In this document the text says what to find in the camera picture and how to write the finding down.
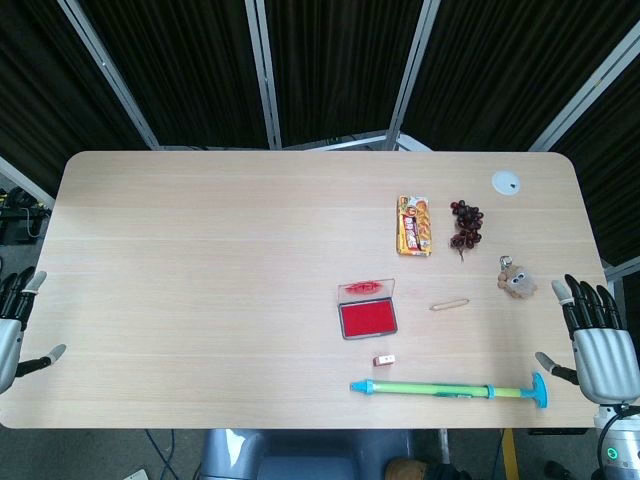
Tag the dark red grape bunch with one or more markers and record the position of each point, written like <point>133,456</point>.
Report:
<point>466,222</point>

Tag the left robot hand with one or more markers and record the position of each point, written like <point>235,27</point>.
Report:
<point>9,345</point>

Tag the small tan wooden stick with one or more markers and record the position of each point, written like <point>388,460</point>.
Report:
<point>450,304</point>

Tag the green blue toy pump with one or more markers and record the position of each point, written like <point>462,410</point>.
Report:
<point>430,389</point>

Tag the yellow snack package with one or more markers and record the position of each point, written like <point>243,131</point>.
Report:
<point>414,232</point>

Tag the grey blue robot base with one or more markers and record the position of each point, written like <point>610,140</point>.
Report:
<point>305,455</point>

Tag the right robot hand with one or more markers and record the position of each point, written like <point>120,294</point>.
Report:
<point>605,360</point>

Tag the black curtain partition panel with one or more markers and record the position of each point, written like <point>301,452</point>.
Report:
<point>185,70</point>
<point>45,75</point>
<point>500,65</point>
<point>607,165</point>
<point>340,65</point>

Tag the red ink pad case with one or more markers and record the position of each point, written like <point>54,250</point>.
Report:
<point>366,320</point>

